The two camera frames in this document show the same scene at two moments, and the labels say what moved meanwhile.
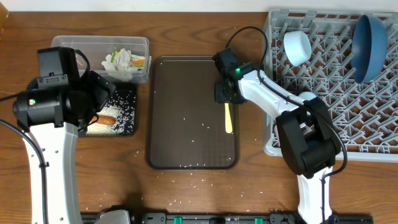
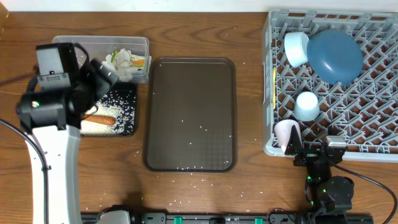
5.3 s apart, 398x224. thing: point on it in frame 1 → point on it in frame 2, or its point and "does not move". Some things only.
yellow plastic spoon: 228,119 → 274,80
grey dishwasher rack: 364,116 does not move
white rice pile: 121,106 does not move
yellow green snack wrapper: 137,61 does not move
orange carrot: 104,119 does not move
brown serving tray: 185,129 does not move
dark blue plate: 369,49 → 335,56
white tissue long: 107,65 does not move
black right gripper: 219,95 → 294,148
